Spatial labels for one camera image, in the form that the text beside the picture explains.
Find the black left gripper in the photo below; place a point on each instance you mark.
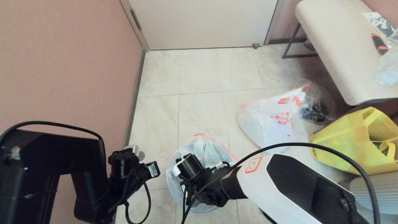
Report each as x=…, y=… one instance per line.
x=136, y=183

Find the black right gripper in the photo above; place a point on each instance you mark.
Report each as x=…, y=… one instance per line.
x=205, y=189

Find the white plastic bag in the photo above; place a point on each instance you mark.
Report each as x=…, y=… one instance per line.
x=205, y=149

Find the used trash bag red print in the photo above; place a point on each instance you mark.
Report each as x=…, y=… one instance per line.
x=267, y=121

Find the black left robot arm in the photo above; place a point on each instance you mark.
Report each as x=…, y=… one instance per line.
x=53, y=174

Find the grey ribbed robot base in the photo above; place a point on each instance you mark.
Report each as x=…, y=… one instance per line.
x=382, y=193

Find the clear bag with dark items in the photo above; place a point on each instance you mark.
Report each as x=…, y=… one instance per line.
x=320, y=107

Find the yellow tote bag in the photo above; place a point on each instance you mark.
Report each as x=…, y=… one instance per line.
x=342, y=149

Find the small metal door stop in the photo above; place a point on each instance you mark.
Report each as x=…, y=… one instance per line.
x=256, y=45

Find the white door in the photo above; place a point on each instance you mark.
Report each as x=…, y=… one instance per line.
x=202, y=25

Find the grey patterned shoe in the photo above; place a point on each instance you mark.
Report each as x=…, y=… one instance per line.
x=308, y=44

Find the light wood-grain bench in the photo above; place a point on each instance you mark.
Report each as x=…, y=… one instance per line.
x=335, y=40

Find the clear plastic bottle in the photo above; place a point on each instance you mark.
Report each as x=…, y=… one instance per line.
x=387, y=71

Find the black orange tool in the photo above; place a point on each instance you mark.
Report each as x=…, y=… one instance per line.
x=380, y=44

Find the black white printed paper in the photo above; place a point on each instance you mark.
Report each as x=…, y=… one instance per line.
x=377, y=21

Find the left wrist camera unit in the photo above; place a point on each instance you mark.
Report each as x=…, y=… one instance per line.
x=124, y=161

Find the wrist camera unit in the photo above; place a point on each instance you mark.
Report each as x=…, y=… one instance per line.
x=186, y=166
x=124, y=161

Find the right wrist camera unit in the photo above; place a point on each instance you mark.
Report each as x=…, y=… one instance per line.
x=186, y=166

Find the dark wall baseboard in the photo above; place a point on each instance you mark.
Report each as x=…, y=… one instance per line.
x=279, y=40
x=136, y=93

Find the black metal bench frame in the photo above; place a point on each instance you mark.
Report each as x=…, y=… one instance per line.
x=298, y=56

